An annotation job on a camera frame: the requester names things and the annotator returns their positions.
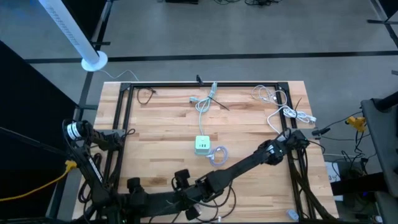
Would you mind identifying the thick white cable bundle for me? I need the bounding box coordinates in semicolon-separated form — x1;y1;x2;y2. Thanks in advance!
266;105;318;135

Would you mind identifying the lavender white USB cable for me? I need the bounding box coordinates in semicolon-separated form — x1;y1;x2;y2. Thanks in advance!
205;145;229;167

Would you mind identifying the black power cord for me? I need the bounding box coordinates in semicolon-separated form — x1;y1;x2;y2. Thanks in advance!
76;152;104;205

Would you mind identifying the black USB cable white tag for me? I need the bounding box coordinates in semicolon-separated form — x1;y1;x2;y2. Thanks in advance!
136;87;157;106

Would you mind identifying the black aluminium table frame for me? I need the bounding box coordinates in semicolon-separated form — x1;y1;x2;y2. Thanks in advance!
112;81;315;223

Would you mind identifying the mint green power cube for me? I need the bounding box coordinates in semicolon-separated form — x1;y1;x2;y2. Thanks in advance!
193;134;212;157

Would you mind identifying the yellow connector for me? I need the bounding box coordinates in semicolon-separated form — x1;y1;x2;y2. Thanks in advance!
345;116;368;133

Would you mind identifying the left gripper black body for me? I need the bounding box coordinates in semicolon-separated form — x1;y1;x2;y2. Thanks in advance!
123;194;147;218

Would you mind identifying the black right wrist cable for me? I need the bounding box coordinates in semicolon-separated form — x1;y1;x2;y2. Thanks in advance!
192;182;238;223

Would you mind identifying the black cable bundle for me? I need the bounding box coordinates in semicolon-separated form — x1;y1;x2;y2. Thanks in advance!
287;146;338;223

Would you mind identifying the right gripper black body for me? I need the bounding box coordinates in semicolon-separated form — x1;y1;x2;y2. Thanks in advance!
194;171;231;203

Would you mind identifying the black floor box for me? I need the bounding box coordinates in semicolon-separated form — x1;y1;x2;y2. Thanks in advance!
164;0;200;5

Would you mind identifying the thin white cable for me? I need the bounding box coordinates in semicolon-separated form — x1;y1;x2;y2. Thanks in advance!
250;83;289;105

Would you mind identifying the mint green power cord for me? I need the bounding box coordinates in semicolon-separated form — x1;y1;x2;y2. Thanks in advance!
188;79;218;138

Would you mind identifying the white fan cord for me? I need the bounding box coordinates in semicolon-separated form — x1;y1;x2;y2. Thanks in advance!
99;68;140;82

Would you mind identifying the yellow cable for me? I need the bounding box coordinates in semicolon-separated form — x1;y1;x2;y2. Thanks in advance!
0;159;79;203

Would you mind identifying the large black partition curtain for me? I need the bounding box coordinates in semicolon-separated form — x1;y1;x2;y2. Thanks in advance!
0;40;79;220

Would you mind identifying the dark grey side desk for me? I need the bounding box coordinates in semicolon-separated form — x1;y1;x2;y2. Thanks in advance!
359;91;398;224

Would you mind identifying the small pale blue adapter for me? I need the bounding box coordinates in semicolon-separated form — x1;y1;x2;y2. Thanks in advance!
285;208;300;222

